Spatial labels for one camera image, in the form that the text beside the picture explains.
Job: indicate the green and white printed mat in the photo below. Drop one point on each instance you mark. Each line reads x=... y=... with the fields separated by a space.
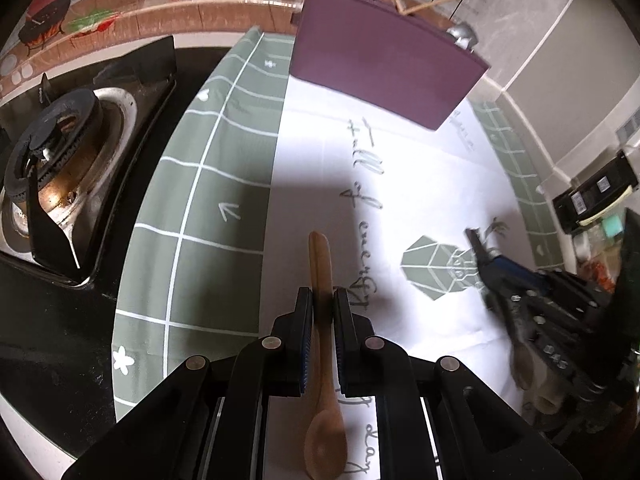
x=220 y=160

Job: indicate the black rectangular device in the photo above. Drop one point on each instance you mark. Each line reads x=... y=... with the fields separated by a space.
x=590 y=190

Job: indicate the purple utensil box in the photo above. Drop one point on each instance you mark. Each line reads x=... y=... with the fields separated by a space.
x=380 y=55

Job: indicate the wooden spoon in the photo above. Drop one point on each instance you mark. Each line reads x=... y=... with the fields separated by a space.
x=320 y=270

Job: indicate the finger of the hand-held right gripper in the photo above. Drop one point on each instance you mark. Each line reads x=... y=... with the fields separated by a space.
x=515 y=275
x=507 y=315

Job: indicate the stove burner with pan support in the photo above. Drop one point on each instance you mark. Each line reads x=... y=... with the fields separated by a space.
x=60 y=120

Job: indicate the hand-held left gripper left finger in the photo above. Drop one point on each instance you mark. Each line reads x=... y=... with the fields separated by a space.
x=306 y=355

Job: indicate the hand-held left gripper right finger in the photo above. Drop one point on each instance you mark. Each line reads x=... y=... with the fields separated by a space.
x=340 y=355

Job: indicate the black gas stove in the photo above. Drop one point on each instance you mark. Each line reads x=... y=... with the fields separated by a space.
x=150 y=75

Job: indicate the cartoon kitchen wall sticker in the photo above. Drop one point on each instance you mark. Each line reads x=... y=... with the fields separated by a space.
x=150 y=15

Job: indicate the light wooden utensil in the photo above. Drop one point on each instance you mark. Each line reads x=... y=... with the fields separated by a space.
x=521 y=365

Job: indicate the small teal container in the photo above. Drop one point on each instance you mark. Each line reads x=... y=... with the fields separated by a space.
x=614 y=224

